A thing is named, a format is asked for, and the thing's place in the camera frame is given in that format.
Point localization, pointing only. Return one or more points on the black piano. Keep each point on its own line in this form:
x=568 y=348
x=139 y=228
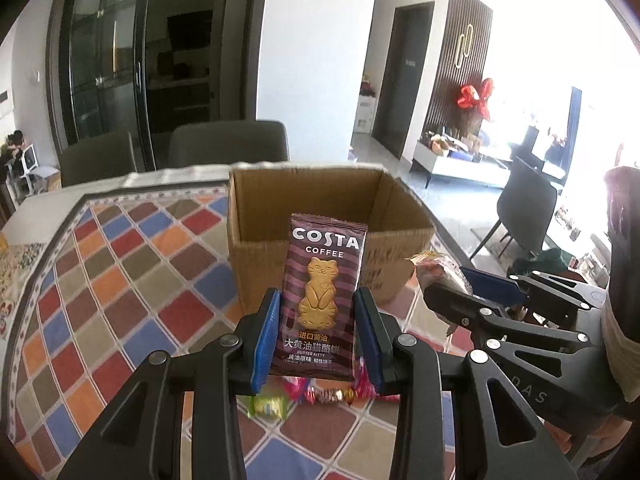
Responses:
x=547 y=155

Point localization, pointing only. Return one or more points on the green candy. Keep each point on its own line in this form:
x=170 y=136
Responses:
x=267 y=405

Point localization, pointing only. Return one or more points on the brown cardboard box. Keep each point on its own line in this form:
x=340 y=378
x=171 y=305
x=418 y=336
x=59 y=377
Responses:
x=255 y=275

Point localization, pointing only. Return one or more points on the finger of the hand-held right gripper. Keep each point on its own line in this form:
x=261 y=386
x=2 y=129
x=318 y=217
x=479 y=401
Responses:
x=492 y=285
x=452 y=305

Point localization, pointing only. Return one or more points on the pink snack packet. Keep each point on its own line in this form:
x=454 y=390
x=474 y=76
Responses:
x=360 y=390
x=296 y=391

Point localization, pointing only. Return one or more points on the colourful checked mat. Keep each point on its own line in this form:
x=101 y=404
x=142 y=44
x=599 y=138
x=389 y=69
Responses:
x=125 y=310

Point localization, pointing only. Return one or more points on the brown cat biscuit packet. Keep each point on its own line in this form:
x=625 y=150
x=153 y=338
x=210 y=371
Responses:
x=322 y=285

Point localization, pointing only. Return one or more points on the pile of assorted boxes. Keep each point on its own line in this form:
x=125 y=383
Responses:
x=450 y=145

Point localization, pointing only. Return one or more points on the person's right forearm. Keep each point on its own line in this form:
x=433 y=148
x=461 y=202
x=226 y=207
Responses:
x=625 y=260

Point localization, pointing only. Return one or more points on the white low cabinet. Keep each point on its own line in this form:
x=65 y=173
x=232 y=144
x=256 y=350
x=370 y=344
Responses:
x=460 y=170

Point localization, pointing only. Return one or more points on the dark slatted wall panel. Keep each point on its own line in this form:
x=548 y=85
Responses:
x=445 y=85

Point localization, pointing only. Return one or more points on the dark green hat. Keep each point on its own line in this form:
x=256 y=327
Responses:
x=542 y=260

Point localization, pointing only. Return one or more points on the grey dining chair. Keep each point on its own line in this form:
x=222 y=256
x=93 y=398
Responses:
x=97 y=160
x=230 y=142
x=530 y=210

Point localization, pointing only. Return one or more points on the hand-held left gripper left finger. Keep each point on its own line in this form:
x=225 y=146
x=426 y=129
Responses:
x=265 y=345

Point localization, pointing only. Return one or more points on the floral patterned placemat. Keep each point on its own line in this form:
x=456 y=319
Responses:
x=20 y=265

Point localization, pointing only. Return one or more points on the dark glass sliding door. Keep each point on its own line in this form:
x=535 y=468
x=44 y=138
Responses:
x=100 y=60

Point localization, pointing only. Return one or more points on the white striped cloth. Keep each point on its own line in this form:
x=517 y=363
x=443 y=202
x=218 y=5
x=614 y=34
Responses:
x=165 y=176

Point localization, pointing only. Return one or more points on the white stool rack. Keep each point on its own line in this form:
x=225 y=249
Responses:
x=30 y=170

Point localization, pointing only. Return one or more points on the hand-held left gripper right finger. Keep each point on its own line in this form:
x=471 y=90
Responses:
x=370 y=345

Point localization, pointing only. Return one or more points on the white toy shelf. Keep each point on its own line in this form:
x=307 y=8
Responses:
x=365 y=115

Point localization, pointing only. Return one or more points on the colourful candy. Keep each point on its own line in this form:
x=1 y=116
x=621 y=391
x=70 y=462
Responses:
x=344 y=396
x=320 y=396

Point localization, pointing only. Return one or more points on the clear snack packet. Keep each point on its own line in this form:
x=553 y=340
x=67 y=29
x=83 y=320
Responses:
x=435 y=267

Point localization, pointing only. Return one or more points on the person's right hand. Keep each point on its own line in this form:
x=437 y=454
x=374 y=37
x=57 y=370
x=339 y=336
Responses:
x=607 y=437

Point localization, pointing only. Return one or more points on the dark interior door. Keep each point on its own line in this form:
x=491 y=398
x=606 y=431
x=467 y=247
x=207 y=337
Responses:
x=402 y=85

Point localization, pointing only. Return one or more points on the dark plush toy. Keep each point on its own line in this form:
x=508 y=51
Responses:
x=12 y=145

